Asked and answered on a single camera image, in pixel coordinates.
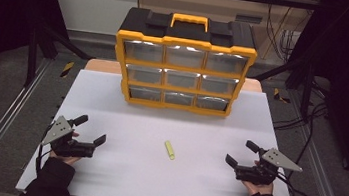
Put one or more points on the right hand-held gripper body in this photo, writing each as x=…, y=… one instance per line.
x=275, y=159

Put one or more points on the clear plastic drawer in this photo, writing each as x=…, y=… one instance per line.
x=143, y=74

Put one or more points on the set of clear organizer bins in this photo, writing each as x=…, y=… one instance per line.
x=184, y=57

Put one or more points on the small yellow tube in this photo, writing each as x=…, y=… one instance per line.
x=169, y=150

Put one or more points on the yellow black drawer organizer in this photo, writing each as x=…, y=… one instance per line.
x=186, y=42

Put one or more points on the person's right hand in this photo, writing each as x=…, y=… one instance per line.
x=260, y=189

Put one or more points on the black metal stand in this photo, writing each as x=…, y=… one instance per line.
x=307, y=90
x=32, y=57

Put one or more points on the person's left hand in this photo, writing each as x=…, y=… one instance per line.
x=65, y=160

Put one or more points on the wooden table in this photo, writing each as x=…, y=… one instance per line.
x=102, y=65

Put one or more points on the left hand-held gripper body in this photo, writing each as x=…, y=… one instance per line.
x=59, y=131

